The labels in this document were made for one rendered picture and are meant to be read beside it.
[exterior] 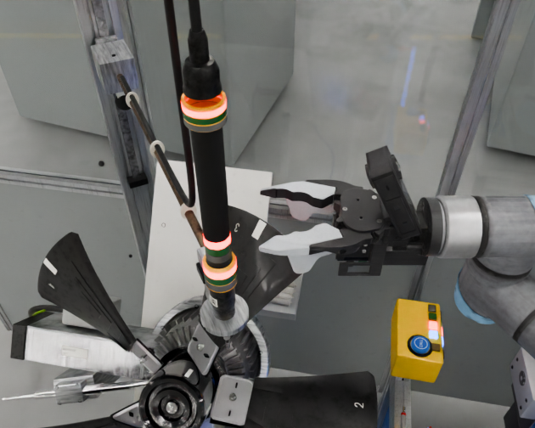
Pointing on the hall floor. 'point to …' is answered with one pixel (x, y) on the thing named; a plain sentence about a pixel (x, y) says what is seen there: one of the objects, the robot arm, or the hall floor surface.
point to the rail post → (384, 403)
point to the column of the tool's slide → (143, 205)
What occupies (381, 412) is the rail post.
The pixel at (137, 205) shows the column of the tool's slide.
